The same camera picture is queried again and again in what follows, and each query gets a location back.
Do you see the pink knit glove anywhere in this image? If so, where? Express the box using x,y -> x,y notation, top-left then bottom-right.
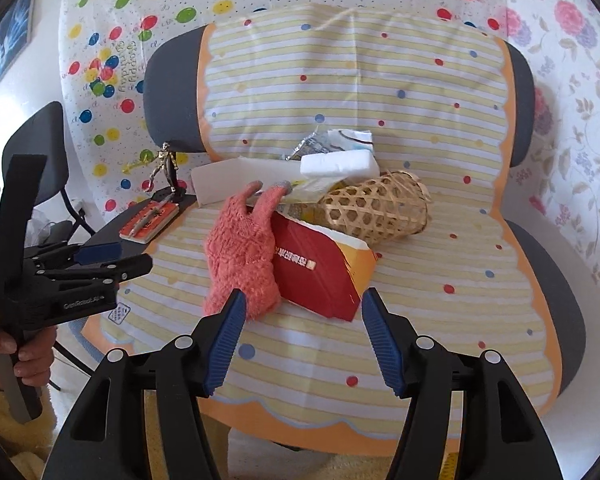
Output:
203,180 -> 293,322

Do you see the yellow plastic packet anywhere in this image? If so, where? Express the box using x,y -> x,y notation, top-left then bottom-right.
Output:
280,177 -> 341,206

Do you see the gold action figurine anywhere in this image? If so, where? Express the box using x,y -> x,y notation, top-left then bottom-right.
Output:
122,141 -> 198,211

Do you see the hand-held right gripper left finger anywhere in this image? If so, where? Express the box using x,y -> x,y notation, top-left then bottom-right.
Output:
45,287 -> 248,480

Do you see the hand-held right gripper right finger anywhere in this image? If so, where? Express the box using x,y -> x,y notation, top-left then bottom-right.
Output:
361,287 -> 551,480

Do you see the red cardboard box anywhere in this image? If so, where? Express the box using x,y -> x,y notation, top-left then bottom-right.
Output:
270,212 -> 378,322

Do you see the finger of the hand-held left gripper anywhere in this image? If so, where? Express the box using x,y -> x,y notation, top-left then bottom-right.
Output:
35,241 -> 123,273
42,254 -> 154,283

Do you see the orange spiral notebook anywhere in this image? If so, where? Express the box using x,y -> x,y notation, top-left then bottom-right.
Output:
120,199 -> 178,243

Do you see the wall poster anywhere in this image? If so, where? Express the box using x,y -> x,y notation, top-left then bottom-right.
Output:
0,0 -> 38,93

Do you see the black chair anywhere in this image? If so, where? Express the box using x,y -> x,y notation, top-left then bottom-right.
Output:
0,101 -> 98,261

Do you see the silver crumpled wrapper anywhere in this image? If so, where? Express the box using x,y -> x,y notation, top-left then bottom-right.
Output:
280,130 -> 331,161

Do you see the woven bamboo basket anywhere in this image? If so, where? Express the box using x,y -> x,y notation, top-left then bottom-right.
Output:
317,171 -> 431,248

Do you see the person's left hand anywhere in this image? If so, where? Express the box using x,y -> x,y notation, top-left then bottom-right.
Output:
0,327 -> 56,391

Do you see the white tissue packet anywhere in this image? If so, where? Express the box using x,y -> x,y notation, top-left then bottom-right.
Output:
190,157 -> 303,207

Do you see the yellow striped dotted sheet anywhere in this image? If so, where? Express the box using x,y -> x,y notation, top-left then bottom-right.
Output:
82,2 -> 563,456

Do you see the grey pen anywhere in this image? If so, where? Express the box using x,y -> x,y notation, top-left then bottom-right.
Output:
130,195 -> 173,236

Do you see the yellow fluffy cloth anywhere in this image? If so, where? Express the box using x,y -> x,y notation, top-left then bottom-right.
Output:
0,380 -> 56,480

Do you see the white foam block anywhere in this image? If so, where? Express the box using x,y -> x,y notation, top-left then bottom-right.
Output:
300,152 -> 381,178

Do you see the floral print cloth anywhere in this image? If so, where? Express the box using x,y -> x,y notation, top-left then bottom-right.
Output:
480,0 -> 600,341

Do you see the balloon print cloth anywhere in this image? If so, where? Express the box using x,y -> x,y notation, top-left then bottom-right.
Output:
60,0 -> 506,241

